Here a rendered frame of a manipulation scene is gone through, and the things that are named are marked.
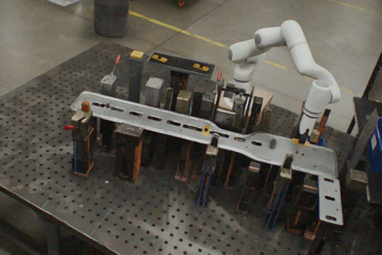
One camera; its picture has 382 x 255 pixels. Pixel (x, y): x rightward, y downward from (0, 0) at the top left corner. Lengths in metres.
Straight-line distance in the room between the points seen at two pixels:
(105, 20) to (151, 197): 3.18
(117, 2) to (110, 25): 0.30
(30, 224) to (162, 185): 1.08
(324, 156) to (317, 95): 0.40
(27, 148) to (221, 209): 1.10
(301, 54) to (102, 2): 3.30
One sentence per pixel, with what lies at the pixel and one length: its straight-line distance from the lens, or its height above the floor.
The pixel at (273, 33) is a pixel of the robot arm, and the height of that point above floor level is 1.45.
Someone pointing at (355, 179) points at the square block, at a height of 1.06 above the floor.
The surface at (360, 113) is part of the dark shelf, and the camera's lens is 2.70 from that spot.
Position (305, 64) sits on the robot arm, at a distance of 2.09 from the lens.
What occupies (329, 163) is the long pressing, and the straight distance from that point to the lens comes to 2.28.
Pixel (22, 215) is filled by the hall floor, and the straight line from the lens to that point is 3.16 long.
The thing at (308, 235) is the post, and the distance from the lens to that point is 2.31.
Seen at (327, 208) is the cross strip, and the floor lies 1.00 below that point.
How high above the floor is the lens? 2.36
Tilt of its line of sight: 35 degrees down
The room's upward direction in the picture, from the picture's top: 9 degrees clockwise
